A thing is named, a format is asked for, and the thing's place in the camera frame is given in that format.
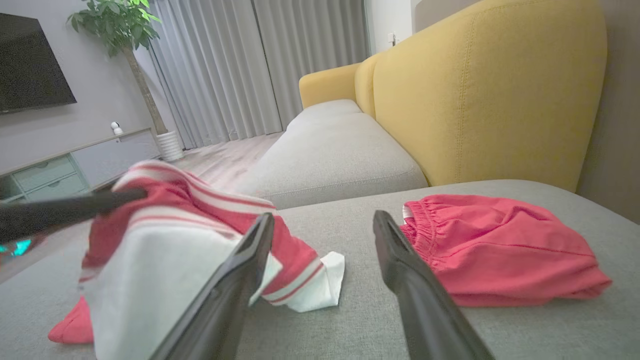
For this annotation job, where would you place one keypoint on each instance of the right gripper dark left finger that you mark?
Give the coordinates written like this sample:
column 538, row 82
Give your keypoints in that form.
column 215, row 315

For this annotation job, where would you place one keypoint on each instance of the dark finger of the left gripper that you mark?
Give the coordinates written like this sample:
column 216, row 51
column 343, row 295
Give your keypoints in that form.
column 60, row 212

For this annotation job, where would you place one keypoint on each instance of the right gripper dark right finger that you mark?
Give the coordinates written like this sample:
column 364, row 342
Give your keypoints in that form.
column 430, row 320

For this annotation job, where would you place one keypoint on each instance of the red white sports jersey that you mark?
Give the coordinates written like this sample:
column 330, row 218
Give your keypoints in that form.
column 150, row 280

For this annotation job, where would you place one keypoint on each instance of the red white sports shorts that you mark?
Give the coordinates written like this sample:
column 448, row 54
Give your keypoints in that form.
column 500, row 250

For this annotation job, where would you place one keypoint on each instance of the grey low television cabinet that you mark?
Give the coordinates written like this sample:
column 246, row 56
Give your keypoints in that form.
column 100, row 160

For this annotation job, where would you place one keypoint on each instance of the grey sofa seat cushion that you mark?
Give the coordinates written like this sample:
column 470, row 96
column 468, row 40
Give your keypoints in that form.
column 340, row 330
column 330, row 150

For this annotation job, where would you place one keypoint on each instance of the white ribbed plant pot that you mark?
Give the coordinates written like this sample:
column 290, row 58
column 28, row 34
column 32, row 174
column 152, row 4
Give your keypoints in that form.
column 170, row 146

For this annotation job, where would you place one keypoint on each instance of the black flat television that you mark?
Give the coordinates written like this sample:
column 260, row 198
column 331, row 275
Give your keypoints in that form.
column 30, row 65

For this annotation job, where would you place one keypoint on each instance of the green leafy plant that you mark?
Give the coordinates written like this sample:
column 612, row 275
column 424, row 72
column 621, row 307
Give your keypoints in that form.
column 120, row 20

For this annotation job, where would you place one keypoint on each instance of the grey pleated curtain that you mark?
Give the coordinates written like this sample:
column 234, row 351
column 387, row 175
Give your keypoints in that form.
column 225, row 75

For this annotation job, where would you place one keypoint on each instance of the yellow sofa backrest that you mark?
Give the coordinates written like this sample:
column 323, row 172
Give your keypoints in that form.
column 475, row 100

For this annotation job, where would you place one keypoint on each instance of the yellow sofa armrest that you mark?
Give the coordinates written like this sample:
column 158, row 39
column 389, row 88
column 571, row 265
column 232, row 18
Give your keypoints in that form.
column 327, row 82

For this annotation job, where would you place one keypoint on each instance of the small white security camera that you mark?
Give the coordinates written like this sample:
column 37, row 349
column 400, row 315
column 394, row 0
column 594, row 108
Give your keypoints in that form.
column 116, row 129

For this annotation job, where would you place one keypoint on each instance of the white wall switch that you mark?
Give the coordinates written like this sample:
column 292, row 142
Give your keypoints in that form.
column 391, row 39

